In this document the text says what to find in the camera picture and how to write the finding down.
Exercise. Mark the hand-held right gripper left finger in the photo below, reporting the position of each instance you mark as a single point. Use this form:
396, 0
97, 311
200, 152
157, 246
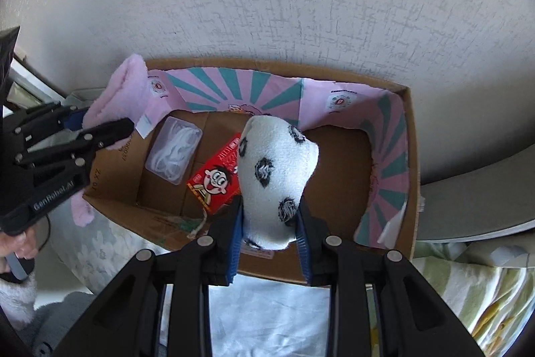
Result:
235, 244

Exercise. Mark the grey padded headboard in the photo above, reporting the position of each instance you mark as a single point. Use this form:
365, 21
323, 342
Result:
476, 194

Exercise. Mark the cardboard box with pink lining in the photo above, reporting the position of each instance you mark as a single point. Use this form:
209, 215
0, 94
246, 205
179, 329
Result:
334, 156

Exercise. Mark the pink towel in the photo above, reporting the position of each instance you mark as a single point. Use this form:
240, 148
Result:
121, 97

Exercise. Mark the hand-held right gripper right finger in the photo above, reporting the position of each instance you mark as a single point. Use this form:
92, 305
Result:
303, 252

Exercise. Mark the person's grey clothing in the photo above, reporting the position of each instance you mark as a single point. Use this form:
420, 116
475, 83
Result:
58, 323

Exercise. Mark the floral bedsheet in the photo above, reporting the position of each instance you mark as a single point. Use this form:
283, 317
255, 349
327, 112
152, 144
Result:
117, 248

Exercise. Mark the green striped blanket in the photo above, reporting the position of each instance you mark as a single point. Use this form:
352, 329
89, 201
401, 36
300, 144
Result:
472, 290

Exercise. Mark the red cartoon drink carton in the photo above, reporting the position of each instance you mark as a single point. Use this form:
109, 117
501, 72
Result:
213, 183

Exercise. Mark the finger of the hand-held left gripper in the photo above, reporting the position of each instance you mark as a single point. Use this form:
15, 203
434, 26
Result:
108, 133
73, 119

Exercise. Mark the white black-spotted sock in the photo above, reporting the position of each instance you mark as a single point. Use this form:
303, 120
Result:
271, 156

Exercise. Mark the person's left hand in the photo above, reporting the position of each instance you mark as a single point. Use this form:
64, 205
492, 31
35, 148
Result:
16, 244

